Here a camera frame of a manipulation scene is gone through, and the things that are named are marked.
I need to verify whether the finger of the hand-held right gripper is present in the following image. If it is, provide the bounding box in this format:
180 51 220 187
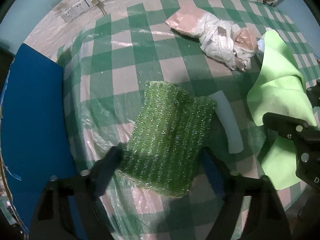
263 112 310 142
306 79 320 107

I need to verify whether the green checkered tablecloth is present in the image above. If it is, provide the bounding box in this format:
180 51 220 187
57 0 320 240

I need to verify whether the light blue cloth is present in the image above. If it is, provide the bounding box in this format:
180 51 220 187
256 38 266 58

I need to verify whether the white foam strip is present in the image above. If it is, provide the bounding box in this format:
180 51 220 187
210 91 244 155

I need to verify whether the blue board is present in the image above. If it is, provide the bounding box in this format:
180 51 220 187
0 43 84 229

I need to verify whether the light green cloth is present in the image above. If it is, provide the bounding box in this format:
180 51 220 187
247 29 317 190

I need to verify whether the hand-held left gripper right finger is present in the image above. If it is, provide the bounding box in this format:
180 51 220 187
202 147 292 240

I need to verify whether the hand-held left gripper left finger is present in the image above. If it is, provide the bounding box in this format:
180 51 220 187
29 142 125 240

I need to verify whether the crumpled white plastic bag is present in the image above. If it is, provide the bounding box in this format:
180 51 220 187
199 14 258 72

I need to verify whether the green bubble wrap sheet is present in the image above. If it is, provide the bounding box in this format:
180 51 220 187
117 80 217 199

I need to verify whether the beige plug with cable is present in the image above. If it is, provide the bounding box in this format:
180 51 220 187
91 0 107 15

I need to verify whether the pink plastic bag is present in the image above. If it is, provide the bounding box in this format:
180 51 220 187
165 4 218 38

